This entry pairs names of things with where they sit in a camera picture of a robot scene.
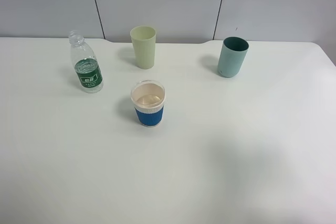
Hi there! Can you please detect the glass cup blue sleeve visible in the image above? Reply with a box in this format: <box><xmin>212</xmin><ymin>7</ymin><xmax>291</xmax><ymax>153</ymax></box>
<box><xmin>131</xmin><ymin>80</ymin><xmax>166</xmax><ymax>127</ymax></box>

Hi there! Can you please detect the clear bottle green label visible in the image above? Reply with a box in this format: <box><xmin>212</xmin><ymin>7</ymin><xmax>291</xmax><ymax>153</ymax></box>
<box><xmin>68</xmin><ymin>30</ymin><xmax>103</xmax><ymax>93</ymax></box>

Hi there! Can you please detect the pale green plastic cup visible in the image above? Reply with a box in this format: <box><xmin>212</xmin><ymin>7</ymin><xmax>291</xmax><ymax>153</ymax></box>
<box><xmin>130</xmin><ymin>26</ymin><xmax>156</xmax><ymax>69</ymax></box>

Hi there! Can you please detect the teal plastic cup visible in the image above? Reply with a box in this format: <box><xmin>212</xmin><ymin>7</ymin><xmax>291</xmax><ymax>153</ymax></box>
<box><xmin>217</xmin><ymin>37</ymin><xmax>249</xmax><ymax>78</ymax></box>

